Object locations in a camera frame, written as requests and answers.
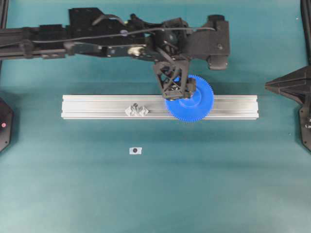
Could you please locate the silver aluminium extrusion rail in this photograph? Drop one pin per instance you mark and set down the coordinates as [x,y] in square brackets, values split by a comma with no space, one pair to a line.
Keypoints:
[113,107]

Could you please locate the black frame post left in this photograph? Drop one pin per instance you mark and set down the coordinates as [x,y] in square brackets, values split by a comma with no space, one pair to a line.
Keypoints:
[3,13]

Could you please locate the grey shaft bracket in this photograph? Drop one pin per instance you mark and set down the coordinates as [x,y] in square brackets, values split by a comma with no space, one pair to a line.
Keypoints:
[136,110]

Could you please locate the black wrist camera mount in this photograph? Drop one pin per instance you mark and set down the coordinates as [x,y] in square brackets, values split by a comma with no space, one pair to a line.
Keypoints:
[211,43]

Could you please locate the black frame post right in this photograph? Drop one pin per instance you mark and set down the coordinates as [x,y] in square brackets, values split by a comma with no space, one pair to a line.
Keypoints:
[305,6]

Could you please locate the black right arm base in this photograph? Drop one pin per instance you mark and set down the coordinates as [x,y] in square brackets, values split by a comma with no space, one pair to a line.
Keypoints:
[6,120]

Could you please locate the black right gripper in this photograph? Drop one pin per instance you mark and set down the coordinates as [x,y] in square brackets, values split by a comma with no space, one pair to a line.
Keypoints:
[171,66]

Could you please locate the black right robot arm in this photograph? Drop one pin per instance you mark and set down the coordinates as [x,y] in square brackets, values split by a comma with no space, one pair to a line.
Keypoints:
[93,33]

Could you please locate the black frame post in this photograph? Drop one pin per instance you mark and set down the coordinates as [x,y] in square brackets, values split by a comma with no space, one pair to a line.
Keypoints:
[3,13]
[305,6]

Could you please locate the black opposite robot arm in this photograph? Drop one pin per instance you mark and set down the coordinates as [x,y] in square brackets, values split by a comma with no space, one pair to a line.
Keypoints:
[295,85]

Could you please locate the large blue plastic gear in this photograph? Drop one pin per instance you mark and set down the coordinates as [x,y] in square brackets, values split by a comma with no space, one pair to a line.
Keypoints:
[197,107]

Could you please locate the white tape marker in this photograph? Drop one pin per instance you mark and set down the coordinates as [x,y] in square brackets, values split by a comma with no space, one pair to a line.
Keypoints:
[135,151]

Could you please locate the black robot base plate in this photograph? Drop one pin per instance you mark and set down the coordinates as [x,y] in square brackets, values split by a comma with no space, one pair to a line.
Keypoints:
[304,117]

